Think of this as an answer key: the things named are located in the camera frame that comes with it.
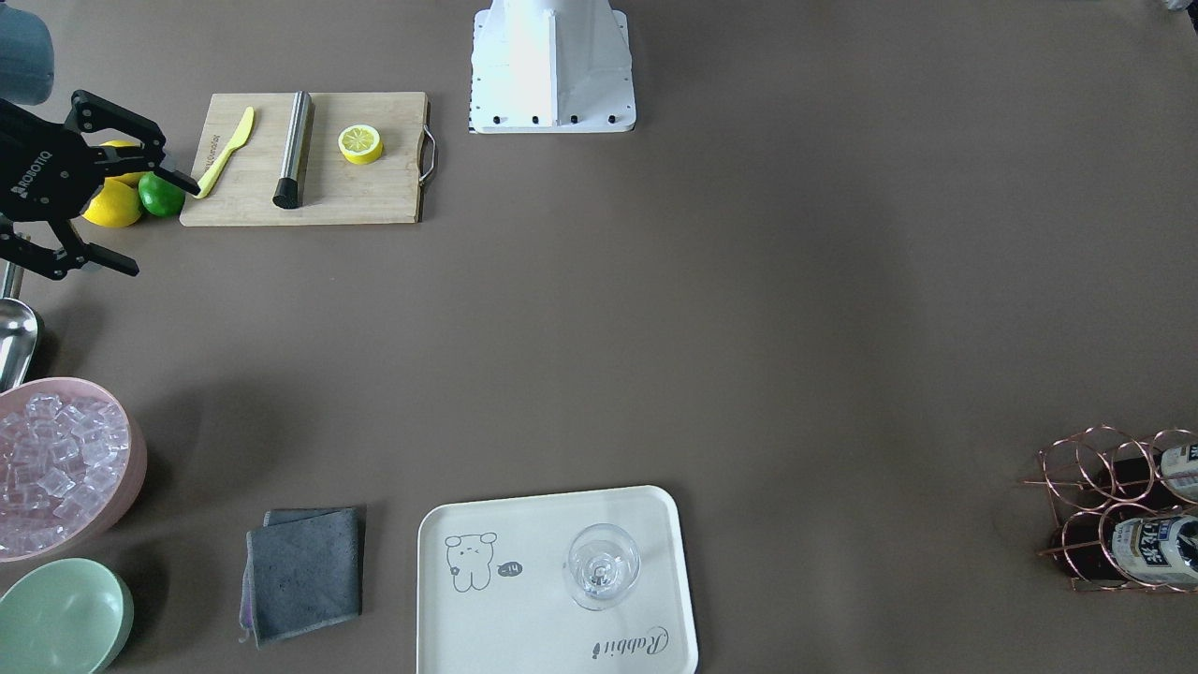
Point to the whole yellow lemon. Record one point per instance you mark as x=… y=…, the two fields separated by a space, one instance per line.
x=116 y=204

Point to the tea bottle front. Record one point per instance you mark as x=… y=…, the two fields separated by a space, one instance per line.
x=1153 y=551

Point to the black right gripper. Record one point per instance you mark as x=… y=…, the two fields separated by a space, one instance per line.
x=36 y=167

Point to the tea bottle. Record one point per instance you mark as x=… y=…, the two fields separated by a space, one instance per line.
x=1153 y=551
x=1161 y=480

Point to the green lime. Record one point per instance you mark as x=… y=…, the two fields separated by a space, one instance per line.
x=158 y=197

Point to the grey folded cloth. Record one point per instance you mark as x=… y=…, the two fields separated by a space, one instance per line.
x=303 y=572

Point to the steel ice scoop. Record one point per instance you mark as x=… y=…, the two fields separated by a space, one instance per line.
x=20 y=330

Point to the cream serving tray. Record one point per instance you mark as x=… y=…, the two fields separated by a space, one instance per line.
x=490 y=594

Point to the yellow lemon half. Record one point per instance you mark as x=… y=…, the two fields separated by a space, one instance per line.
x=360 y=144

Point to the tea bottle rear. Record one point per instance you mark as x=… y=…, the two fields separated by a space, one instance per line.
x=1161 y=480

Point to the bamboo cutting board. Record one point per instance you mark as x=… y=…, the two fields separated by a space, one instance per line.
x=333 y=191

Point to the steel cylinder muddler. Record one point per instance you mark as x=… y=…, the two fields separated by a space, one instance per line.
x=289 y=187

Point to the pink bowl of ice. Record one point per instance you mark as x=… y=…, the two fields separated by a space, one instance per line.
x=73 y=463

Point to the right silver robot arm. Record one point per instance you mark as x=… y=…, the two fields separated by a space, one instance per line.
x=28 y=77

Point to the clear wine glass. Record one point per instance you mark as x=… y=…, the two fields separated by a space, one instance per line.
x=601 y=567

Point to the copper wire bottle basket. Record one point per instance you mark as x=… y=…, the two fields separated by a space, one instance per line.
x=1071 y=470

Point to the green empty bowl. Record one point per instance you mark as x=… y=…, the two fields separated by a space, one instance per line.
x=69 y=616

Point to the yellow plastic knife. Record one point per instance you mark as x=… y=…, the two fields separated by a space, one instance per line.
x=227 y=150

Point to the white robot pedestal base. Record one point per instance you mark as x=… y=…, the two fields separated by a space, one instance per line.
x=551 y=67

